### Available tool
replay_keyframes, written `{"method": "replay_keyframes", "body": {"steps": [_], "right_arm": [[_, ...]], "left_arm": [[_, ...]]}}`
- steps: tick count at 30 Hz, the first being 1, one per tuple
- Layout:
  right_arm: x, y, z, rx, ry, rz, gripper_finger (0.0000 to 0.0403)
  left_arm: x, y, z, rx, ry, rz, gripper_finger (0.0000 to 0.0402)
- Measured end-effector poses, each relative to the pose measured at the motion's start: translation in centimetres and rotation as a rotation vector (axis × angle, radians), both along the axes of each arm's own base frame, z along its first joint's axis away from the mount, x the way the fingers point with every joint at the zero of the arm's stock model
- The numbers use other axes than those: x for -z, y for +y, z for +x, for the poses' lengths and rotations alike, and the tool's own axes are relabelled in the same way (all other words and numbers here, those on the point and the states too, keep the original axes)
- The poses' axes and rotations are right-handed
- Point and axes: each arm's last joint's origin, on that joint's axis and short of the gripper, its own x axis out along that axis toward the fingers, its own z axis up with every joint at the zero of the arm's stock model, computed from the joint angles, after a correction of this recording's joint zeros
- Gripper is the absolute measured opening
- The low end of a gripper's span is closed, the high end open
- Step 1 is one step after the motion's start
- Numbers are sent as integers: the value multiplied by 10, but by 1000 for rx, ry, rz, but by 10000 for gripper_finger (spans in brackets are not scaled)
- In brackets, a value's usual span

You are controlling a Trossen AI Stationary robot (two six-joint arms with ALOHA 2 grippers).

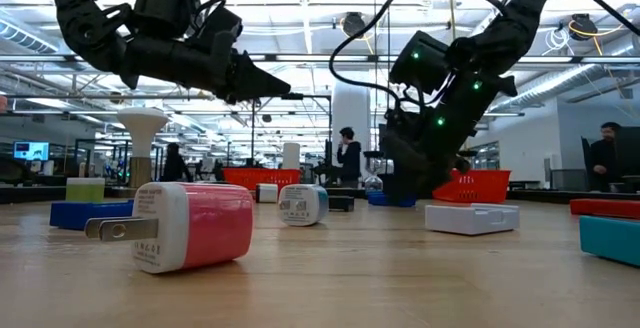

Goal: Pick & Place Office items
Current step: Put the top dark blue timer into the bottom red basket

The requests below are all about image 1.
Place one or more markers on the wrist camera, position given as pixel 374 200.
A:
pixel 405 143
pixel 222 20

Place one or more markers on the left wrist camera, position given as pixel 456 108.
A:
pixel 222 20

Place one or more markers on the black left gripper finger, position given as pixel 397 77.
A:
pixel 255 90
pixel 255 73

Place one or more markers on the black cube charger white label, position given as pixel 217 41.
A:
pixel 341 204

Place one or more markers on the red plastic mesh basket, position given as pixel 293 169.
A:
pixel 260 178
pixel 485 188

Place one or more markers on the person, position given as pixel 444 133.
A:
pixel 350 155
pixel 175 165
pixel 605 158

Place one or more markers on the long ceiling light bar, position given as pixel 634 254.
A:
pixel 320 59

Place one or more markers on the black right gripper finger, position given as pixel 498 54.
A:
pixel 427 185
pixel 405 178

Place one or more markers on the black frame rig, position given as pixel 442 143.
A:
pixel 315 97

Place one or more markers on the small black robot arm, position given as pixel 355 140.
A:
pixel 325 173

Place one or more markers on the pink wall charger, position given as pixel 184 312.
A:
pixel 215 228

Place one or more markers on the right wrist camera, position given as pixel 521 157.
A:
pixel 405 143

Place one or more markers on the white wall charger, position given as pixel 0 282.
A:
pixel 267 194

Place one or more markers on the blue wall charger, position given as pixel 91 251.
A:
pixel 300 205

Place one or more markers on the green wall charger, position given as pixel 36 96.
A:
pixel 85 190

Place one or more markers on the red digital clock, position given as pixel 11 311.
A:
pixel 605 209

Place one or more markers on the white digital clock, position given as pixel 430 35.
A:
pixel 470 220

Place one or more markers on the blue digital clock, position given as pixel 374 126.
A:
pixel 80 215
pixel 375 200

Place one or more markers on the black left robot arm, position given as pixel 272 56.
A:
pixel 85 28

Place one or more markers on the black wall screen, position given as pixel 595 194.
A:
pixel 630 145

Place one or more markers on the computer monitor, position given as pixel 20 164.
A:
pixel 31 151

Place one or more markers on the silver ventilation duct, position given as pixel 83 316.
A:
pixel 550 85

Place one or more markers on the teal digital clock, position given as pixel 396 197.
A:
pixel 610 240

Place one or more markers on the black aluminium table frame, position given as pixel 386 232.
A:
pixel 540 195

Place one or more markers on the white mushroom table lamp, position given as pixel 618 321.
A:
pixel 142 128

